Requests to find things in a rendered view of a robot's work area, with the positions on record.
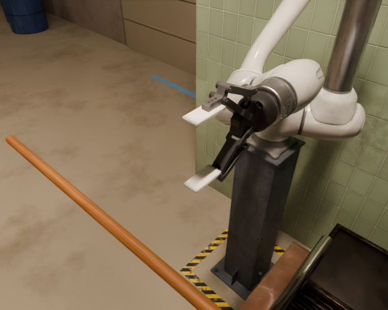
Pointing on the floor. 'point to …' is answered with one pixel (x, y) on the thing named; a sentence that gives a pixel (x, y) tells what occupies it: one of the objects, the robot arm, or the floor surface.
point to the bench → (276, 278)
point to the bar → (302, 274)
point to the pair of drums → (25, 16)
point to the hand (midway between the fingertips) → (194, 155)
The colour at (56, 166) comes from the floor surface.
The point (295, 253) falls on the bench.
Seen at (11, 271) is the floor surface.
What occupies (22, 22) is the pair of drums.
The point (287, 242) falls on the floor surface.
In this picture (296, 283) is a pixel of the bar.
